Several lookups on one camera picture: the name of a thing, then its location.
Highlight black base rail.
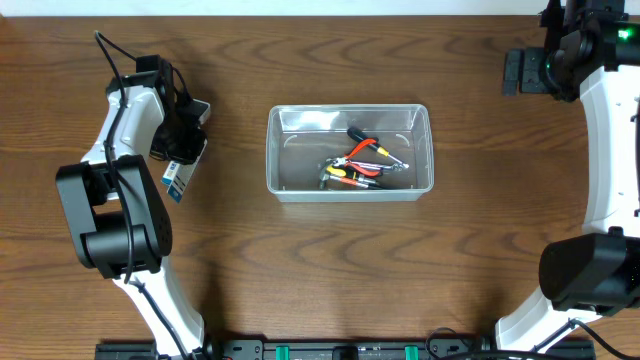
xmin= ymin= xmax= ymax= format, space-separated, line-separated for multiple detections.
xmin=94 ymin=338 xmax=596 ymax=360

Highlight red handled pliers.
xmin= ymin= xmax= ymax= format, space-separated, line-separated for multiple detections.
xmin=332 ymin=137 xmax=384 ymax=178

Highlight white blue cardboard box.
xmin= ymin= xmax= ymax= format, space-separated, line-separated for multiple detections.
xmin=162 ymin=141 xmax=208 ymax=203

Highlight stubby yellow black screwdriver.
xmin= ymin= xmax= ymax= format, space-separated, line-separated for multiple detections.
xmin=325 ymin=166 xmax=376 ymax=188

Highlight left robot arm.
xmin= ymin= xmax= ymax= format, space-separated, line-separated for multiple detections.
xmin=55 ymin=55 xmax=218 ymax=359

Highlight clear plastic container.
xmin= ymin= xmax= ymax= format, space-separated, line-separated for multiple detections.
xmin=266 ymin=104 xmax=435 ymax=202

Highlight silver wrench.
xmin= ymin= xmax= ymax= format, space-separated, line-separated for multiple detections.
xmin=327 ymin=157 xmax=404 ymax=177

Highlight small black orange hammer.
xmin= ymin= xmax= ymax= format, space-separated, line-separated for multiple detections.
xmin=319 ymin=165 xmax=384 ymax=190

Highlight slim black yellow screwdriver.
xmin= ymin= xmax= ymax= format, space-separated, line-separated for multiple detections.
xmin=346 ymin=127 xmax=409 ymax=169

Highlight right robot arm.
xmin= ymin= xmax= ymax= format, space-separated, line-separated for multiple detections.
xmin=491 ymin=0 xmax=639 ymax=359

